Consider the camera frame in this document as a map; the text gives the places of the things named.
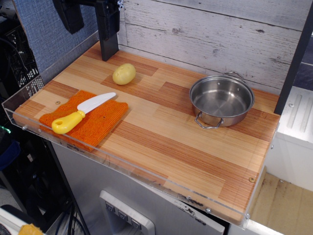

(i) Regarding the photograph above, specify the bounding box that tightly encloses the dark grey post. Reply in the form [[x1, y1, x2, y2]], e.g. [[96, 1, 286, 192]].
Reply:
[[274, 1, 313, 115], [99, 33, 119, 61]]

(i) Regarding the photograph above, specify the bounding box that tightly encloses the dark grey left post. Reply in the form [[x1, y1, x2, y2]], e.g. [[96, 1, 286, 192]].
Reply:
[[99, 33, 119, 61]]

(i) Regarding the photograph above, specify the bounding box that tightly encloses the stainless steel pan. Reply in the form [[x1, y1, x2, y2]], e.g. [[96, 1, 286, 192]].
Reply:
[[189, 71, 255, 129]]

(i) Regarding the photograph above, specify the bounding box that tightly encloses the silver toy fridge cabinet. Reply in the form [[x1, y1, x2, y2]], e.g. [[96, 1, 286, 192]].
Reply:
[[52, 143, 229, 235]]

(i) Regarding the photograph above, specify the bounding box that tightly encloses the white toy sink unit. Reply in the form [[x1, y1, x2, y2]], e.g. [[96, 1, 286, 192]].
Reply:
[[265, 87, 313, 191]]

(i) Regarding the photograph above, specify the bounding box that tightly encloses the dark grey right post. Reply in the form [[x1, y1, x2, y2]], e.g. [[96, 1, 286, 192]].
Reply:
[[274, 1, 313, 115]]

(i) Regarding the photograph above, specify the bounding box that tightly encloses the orange knitted cloth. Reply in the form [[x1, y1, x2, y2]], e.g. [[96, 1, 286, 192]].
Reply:
[[39, 90, 129, 152]]

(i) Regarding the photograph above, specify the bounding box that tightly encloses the yellow toy potato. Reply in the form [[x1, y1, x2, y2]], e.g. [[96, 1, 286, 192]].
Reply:
[[112, 63, 136, 85]]

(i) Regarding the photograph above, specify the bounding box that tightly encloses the clear acrylic table guard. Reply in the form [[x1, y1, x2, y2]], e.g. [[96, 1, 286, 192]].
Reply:
[[4, 44, 279, 227]]

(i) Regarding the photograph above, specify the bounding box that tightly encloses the black plastic crate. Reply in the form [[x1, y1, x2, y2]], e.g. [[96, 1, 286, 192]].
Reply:
[[1, 25, 44, 97]]

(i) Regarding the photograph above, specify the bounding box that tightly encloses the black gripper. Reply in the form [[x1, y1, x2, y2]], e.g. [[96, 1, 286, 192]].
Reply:
[[53, 0, 124, 40]]

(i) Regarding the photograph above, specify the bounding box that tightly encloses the yellow and white toy knife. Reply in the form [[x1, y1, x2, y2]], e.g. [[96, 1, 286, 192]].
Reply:
[[51, 92, 116, 134]]

